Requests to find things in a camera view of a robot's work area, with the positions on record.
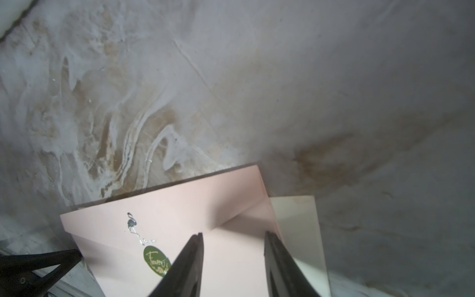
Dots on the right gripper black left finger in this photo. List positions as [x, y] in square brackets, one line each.
[185, 275]

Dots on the pink envelope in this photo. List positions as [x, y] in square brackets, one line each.
[129, 244]

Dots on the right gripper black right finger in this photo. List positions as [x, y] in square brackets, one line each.
[284, 277]

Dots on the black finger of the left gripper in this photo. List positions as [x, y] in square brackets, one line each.
[33, 275]

